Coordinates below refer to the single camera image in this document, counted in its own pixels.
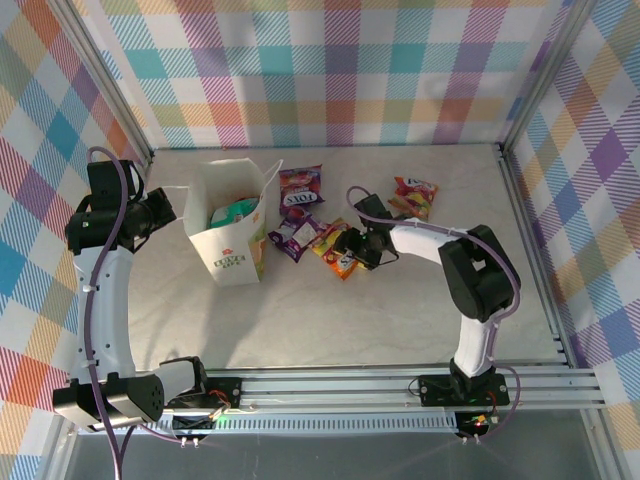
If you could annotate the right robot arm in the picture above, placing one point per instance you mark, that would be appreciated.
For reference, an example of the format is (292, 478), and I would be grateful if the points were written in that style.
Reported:
(480, 280)

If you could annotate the purple snack packet white label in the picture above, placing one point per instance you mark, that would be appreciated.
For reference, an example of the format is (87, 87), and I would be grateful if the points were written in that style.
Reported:
(300, 235)

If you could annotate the purple Fox's candy bag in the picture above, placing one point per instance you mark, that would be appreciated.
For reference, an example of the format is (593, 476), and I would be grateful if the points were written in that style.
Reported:
(300, 195)

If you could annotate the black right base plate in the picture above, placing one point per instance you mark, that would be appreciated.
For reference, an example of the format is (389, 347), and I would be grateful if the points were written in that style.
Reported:
(435, 390)

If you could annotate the aluminium frame post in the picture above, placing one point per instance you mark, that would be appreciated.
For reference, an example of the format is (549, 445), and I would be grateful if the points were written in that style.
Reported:
(547, 75)
(102, 70)

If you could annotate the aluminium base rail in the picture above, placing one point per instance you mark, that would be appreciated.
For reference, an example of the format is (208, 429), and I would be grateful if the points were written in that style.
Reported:
(325, 390)

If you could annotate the black controller box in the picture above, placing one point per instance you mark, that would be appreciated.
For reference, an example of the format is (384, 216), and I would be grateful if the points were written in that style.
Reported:
(192, 424)
(475, 425)

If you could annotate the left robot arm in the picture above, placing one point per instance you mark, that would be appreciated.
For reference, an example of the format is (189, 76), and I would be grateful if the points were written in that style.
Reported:
(102, 310)

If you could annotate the orange Fox's candy bag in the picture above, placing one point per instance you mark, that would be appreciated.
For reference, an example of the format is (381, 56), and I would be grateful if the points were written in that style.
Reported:
(415, 197)
(345, 267)

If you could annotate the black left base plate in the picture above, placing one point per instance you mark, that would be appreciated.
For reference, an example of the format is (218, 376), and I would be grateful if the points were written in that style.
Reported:
(230, 387)

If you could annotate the white floral paper bag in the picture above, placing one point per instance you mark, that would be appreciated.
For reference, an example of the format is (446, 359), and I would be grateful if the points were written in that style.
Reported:
(230, 260)

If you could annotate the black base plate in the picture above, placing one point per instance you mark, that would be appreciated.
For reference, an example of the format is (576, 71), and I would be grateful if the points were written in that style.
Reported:
(435, 390)
(230, 387)

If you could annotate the teal snack packet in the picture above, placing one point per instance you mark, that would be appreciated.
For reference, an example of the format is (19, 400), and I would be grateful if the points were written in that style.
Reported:
(230, 212)

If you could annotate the aluminium table side rail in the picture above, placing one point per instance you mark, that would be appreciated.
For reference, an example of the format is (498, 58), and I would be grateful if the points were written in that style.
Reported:
(530, 235)

